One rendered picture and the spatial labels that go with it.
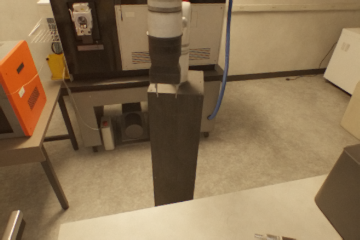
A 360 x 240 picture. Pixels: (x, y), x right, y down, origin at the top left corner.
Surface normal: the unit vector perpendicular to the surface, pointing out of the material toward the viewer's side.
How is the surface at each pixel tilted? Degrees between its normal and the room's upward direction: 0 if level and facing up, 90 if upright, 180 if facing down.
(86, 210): 0
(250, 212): 0
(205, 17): 90
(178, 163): 90
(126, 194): 0
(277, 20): 90
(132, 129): 90
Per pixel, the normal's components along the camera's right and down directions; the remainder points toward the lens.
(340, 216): -0.97, 0.11
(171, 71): -0.07, 0.55
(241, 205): 0.03, -0.80
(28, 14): 0.22, 0.58
